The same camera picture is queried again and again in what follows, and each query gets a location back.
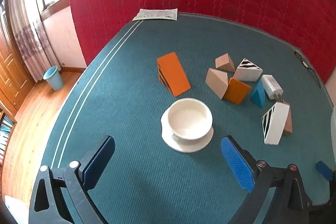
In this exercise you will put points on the white ceramic bowl with saucer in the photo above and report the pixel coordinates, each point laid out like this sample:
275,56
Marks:
187,125

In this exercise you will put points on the wooden cabinet door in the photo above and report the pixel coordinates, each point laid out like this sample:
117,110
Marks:
16,82

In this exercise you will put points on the teal table mat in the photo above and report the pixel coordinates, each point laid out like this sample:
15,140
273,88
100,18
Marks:
120,95

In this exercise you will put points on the patterned window curtain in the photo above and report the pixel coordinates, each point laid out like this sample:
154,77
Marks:
30,37

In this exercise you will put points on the bookshelf with books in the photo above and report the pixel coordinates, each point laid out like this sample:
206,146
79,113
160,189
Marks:
8,124

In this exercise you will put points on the black strap wristwatch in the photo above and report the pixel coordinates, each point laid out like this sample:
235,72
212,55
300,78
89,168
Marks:
308,68

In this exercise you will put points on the large beige wooden wedge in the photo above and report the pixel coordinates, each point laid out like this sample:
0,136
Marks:
217,81

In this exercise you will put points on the tall white zebra wedge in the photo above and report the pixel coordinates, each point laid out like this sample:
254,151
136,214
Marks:
273,123

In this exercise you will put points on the white paper leaflet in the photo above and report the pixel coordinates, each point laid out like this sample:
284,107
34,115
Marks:
147,14

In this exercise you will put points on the blue wedge block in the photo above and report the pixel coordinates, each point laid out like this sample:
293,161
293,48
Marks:
258,96

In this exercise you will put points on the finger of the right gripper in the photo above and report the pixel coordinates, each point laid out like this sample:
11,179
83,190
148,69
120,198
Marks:
324,170

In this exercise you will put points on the white zebra striped wedge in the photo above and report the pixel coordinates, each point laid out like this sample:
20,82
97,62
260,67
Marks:
247,71

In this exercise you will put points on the large orange wedge block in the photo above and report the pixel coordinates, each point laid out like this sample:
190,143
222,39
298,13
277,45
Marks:
172,75

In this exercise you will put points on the brown wooden block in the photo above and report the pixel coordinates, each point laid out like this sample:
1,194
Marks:
288,128

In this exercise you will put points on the light blue waste bin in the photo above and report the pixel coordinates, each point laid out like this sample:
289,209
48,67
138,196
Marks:
53,77

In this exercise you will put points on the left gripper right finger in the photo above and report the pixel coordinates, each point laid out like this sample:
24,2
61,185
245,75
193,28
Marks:
240,161

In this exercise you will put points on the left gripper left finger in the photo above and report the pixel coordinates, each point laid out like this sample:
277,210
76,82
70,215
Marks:
95,161

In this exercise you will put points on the orange striped wedge block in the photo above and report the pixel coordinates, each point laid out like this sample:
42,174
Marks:
236,91

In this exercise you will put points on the white usb charger plug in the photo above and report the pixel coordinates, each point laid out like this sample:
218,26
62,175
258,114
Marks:
272,88

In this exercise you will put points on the small beige wooden wedge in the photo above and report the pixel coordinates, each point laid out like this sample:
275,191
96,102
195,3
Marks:
224,63

